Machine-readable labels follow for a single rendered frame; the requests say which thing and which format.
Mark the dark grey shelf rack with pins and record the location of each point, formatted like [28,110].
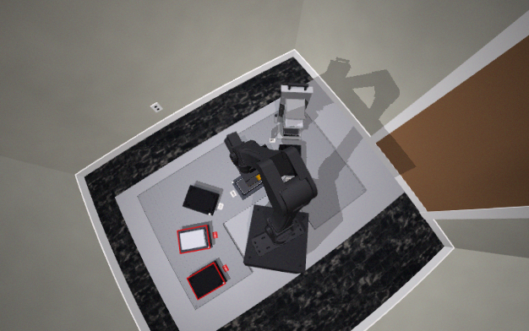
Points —
[292,106]

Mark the white microplate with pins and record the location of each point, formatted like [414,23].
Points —
[193,239]

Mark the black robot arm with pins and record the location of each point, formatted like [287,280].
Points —
[284,197]

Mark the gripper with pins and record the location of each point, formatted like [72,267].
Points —
[246,175]

